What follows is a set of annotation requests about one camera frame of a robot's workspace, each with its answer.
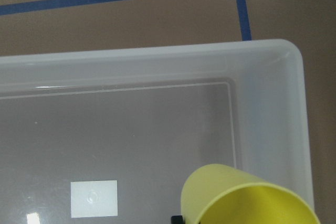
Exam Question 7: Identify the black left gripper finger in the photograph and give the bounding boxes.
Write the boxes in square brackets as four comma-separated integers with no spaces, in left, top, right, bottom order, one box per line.
[171,215,184,224]

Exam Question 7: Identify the yellow plastic cup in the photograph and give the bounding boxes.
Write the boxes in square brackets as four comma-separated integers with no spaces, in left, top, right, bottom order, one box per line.
[181,164,320,223]

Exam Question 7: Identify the white box label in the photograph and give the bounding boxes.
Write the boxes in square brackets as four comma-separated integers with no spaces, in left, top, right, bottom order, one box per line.
[70,180,118,218]

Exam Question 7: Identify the clear plastic storage box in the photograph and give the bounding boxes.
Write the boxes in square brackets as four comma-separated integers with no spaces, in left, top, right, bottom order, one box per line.
[1,39,314,223]

